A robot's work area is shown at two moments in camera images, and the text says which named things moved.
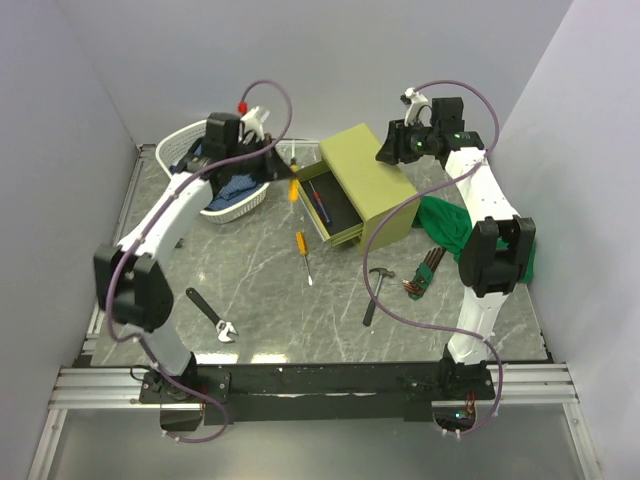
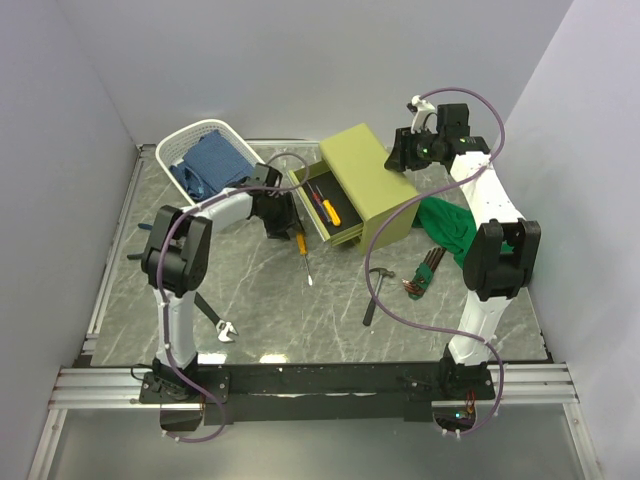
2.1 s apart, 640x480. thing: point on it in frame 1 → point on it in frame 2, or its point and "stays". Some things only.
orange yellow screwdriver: [302, 247] stays
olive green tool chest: [349, 195] stays
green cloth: [450, 226] stays
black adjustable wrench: [223, 327] stays
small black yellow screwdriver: [293, 181] → [331, 211]
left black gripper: [275, 168] → [290, 218]
